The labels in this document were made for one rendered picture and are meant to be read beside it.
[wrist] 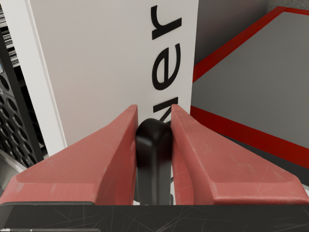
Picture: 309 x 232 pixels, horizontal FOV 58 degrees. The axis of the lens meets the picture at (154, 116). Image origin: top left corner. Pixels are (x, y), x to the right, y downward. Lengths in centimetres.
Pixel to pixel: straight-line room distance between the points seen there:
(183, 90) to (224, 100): 22
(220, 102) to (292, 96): 11
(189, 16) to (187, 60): 3
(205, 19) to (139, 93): 43
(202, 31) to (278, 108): 23
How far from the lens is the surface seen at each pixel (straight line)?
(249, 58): 56
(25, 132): 24
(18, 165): 34
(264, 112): 40
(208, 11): 58
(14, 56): 22
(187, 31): 18
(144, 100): 16
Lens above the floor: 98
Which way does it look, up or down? 41 degrees down
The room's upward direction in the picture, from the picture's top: 129 degrees counter-clockwise
